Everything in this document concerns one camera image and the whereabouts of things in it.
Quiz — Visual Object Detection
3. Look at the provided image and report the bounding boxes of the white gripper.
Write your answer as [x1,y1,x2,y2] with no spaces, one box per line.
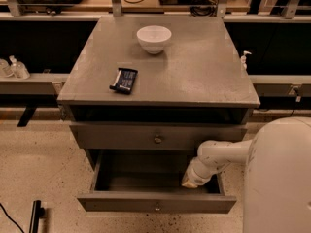
[182,157,216,189]

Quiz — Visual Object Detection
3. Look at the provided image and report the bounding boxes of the clear plastic bottle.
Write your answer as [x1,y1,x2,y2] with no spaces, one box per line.
[0,59,13,78]
[9,55,30,80]

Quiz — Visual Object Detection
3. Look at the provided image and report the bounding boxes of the small pump bottle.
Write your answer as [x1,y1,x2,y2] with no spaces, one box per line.
[240,50,252,70]

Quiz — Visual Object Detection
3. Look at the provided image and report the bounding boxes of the grey drawer cabinet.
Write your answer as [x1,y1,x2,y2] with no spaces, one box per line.
[56,14,261,167]

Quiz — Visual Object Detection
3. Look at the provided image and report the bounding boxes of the white ceramic bowl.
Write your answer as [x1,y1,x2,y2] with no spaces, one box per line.
[136,25,172,54]

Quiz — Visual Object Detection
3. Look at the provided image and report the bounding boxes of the black floor cable right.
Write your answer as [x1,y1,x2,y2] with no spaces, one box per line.
[288,95,302,118]

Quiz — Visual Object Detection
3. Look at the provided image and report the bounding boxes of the black bracket leg left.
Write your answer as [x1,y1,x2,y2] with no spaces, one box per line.
[17,105,37,127]

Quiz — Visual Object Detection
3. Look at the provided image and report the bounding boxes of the black stand foot left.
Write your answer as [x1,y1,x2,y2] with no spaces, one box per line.
[29,200,46,233]

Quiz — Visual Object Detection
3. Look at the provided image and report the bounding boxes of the grey drawer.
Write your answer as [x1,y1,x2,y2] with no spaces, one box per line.
[70,122,247,150]
[78,150,236,214]

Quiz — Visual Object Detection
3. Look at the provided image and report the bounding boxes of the black cable bottom left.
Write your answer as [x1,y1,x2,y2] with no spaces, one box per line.
[0,202,26,233]

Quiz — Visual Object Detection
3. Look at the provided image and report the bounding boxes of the grey top drawer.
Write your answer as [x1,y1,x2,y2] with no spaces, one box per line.
[70,122,247,150]

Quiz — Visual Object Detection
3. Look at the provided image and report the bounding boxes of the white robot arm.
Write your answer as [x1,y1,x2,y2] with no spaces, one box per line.
[182,116,311,233]

